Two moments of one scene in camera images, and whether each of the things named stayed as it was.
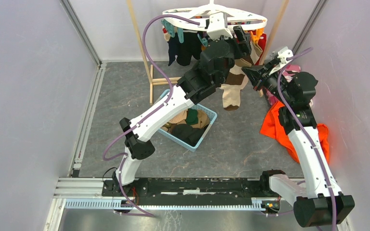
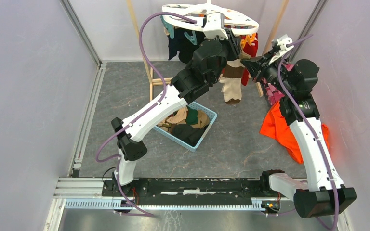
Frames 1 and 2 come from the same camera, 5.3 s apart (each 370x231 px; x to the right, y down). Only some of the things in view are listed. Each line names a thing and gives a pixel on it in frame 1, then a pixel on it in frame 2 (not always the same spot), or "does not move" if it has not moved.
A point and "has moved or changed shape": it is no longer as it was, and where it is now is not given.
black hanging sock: (191, 46) does not move
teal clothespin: (180, 33) → (170, 28)
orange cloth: (272, 127) does not move
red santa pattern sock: (262, 43) → (252, 50)
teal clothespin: (204, 41) has moved or changed shape
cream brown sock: (236, 81) has moved or changed shape
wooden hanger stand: (175, 80) does not move
